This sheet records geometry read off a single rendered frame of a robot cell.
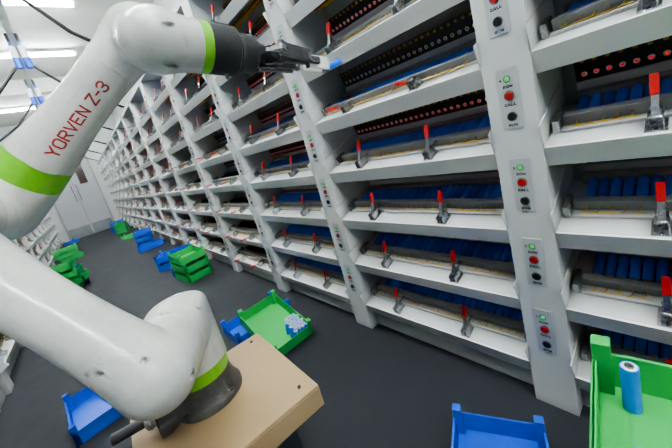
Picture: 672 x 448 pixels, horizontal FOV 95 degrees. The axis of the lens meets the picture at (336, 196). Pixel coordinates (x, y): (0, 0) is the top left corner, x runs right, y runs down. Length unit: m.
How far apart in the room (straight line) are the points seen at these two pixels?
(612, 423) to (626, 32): 0.57
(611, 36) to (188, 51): 0.71
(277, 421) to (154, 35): 0.72
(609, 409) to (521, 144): 0.47
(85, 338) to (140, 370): 0.09
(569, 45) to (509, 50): 0.10
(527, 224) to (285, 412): 0.65
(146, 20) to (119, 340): 0.50
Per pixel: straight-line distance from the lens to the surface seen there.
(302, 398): 0.76
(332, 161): 1.18
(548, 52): 0.75
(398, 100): 0.90
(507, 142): 0.78
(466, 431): 1.06
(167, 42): 0.62
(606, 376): 0.59
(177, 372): 0.63
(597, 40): 0.73
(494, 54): 0.77
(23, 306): 0.64
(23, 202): 0.80
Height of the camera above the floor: 0.83
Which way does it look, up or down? 11 degrees down
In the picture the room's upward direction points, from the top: 16 degrees counter-clockwise
